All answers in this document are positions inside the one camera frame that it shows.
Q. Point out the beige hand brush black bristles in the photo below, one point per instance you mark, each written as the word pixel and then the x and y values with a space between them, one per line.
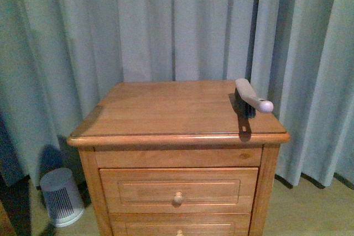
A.
pixel 249 102

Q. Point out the white slotted trash bin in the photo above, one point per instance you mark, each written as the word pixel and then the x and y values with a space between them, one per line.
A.
pixel 62 198

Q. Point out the wooden nightstand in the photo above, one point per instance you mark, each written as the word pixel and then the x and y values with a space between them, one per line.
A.
pixel 177 125

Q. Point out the upper wooden drawer with knob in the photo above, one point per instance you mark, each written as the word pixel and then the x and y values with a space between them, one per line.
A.
pixel 193 190

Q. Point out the wooden drawer with knob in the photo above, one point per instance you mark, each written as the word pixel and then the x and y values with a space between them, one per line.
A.
pixel 193 190
pixel 180 224

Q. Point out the lower wooden drawer with knob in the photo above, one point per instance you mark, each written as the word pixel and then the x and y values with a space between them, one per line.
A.
pixel 180 224

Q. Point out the teal curtain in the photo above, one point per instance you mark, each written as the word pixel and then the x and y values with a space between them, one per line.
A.
pixel 60 57

